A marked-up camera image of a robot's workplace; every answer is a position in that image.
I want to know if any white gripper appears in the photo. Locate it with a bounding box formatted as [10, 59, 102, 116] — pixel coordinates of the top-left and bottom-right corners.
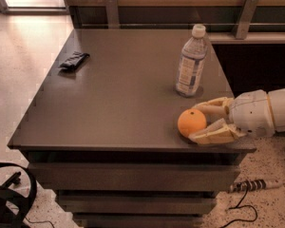
[188, 90, 275, 144]

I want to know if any orange fruit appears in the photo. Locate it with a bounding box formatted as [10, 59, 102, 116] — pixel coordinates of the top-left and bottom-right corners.
[178, 108, 207, 138]

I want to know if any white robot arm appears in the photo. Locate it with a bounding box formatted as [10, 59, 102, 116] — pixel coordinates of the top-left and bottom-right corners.
[188, 88, 285, 145]

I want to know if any clear plastic water bottle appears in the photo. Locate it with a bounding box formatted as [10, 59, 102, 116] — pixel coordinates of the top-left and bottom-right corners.
[176, 24, 208, 97]

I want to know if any striped power strip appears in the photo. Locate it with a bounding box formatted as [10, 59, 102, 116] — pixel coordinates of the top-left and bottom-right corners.
[228, 179, 283, 193]

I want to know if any wooden shelf ledge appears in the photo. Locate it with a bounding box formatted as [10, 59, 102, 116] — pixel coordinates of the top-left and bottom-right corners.
[209, 32, 285, 45]

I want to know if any grey drawer cabinet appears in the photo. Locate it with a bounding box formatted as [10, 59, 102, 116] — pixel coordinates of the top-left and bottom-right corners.
[9, 29, 255, 228]

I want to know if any black office chair base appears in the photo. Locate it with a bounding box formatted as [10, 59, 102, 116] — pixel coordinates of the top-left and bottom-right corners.
[0, 167, 37, 228]

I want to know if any black cable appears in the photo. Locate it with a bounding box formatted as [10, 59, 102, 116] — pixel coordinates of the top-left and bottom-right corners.
[218, 185, 258, 228]

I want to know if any right metal bracket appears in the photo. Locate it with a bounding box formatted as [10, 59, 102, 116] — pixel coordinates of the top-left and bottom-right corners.
[233, 0, 259, 40]

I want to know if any metal bracket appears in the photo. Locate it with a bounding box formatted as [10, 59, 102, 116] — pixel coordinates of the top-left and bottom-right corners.
[104, 0, 120, 29]
[233, 0, 259, 40]

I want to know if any left metal bracket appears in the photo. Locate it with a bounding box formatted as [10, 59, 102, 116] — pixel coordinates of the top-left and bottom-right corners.
[104, 0, 120, 29]

